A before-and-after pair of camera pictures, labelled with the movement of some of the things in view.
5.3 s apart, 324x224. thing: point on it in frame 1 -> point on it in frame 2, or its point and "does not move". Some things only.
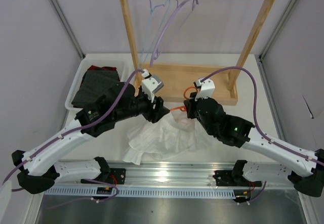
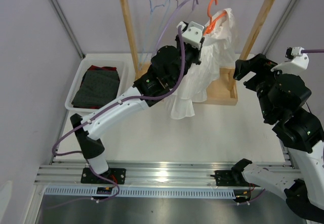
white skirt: (174, 133) -> (217, 50)
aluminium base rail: (173, 174) does not move
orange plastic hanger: (183, 108) -> (212, 21)
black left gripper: (154, 115) -> (196, 52)
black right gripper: (191, 103) -> (257, 63)
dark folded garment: (96, 81) does not move
